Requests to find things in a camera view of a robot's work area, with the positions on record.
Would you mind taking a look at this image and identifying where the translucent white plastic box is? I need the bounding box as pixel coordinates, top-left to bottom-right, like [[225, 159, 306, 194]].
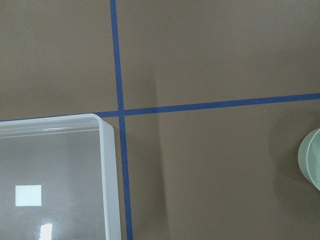
[[0, 114, 122, 240]]

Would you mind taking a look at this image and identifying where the mint green bowl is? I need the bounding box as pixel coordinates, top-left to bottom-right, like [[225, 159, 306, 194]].
[[297, 128, 320, 190]]

